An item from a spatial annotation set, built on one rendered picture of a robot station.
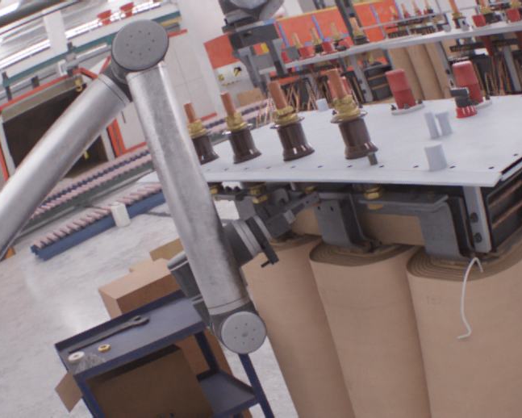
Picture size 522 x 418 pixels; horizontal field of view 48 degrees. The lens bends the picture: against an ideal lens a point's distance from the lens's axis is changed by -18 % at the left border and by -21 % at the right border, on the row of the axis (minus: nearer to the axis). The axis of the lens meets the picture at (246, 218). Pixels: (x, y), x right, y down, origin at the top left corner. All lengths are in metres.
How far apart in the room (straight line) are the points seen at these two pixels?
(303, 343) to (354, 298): 0.45
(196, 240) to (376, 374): 0.67
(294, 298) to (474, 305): 0.87
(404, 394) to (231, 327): 0.61
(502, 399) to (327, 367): 0.89
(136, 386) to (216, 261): 0.86
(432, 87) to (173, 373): 7.14
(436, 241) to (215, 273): 0.52
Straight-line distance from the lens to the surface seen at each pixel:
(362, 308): 1.81
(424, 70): 8.96
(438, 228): 1.48
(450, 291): 1.47
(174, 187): 1.59
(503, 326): 1.48
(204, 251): 1.59
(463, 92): 1.70
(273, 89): 1.75
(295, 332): 2.21
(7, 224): 1.81
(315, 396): 2.34
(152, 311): 2.65
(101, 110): 1.80
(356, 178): 1.37
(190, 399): 2.41
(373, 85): 4.40
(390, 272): 1.74
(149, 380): 2.33
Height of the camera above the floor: 1.65
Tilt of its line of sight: 12 degrees down
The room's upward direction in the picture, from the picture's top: 19 degrees counter-clockwise
